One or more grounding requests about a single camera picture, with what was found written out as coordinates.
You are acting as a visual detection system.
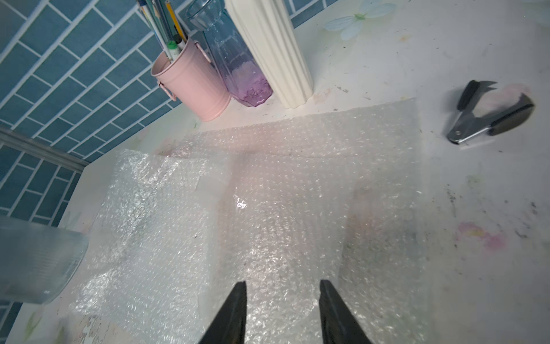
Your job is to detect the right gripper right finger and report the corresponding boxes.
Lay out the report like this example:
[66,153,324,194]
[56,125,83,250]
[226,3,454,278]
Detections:
[319,279,372,344]

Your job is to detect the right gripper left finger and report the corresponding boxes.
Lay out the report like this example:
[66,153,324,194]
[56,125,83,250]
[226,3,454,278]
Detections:
[199,281,247,344]

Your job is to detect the clear bubble wrap sheet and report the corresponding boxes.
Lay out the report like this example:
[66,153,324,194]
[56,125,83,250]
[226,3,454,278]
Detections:
[70,150,231,343]
[169,99,432,343]

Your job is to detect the clear ribbed glass vase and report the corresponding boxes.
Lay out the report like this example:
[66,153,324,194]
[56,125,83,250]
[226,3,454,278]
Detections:
[1,216,89,305]

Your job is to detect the purple vase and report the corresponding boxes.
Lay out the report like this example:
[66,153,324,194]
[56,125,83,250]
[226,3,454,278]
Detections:
[186,0,273,107]

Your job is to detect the cream ribbed cylinder vase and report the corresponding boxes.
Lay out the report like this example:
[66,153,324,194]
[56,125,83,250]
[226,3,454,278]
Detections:
[225,0,313,108]

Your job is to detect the small black metal clip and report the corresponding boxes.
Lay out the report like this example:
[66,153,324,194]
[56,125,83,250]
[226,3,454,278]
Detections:
[446,80,535,145]

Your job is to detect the pink pen cup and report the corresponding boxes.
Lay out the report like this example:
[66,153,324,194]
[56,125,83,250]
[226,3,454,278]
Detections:
[151,40,231,122]

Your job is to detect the pens in cup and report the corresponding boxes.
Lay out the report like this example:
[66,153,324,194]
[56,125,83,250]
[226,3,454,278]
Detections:
[137,0,188,62]

